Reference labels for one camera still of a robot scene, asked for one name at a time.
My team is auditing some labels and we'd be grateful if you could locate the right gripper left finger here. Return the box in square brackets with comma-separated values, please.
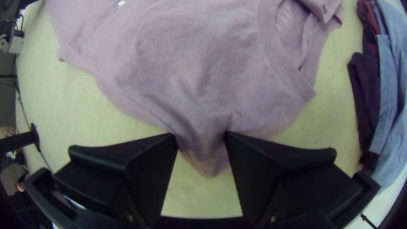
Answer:
[54, 133, 178, 229]

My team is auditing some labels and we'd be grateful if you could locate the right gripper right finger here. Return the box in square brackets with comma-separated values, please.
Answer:
[224, 130, 364, 228]

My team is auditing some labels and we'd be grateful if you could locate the pink t-shirt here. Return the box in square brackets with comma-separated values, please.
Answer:
[44, 0, 344, 179]

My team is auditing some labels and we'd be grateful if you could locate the pile of folded clothes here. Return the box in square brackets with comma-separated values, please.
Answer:
[346, 0, 407, 188]

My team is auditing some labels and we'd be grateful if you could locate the black camera post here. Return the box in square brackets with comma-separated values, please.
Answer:
[0, 123, 41, 154]

